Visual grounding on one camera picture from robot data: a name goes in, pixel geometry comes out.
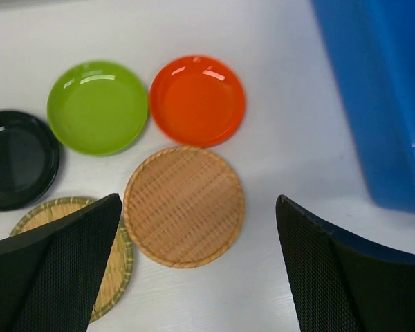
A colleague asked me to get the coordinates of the green plastic plate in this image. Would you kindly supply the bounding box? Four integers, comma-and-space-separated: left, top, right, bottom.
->
46, 60, 149, 156

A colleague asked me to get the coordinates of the blue plastic bin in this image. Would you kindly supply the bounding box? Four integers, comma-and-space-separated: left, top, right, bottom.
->
312, 1, 415, 213

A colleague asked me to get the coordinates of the brown woven bamboo tray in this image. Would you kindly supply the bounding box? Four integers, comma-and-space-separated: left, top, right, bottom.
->
123, 146, 246, 268

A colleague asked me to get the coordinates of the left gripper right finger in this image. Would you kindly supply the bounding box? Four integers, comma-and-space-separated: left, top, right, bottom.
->
275, 195, 415, 331

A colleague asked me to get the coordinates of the green-rimmed bamboo tray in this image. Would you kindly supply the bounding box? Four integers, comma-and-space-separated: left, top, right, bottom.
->
10, 196, 134, 322

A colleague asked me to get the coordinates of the black plastic plate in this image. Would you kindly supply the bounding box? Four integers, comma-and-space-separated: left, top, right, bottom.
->
0, 109, 62, 212

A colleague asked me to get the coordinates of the orange plastic plate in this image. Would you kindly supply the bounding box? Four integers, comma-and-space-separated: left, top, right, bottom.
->
149, 55, 246, 147

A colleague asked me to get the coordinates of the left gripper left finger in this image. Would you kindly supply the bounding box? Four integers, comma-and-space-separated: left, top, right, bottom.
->
0, 194, 122, 331

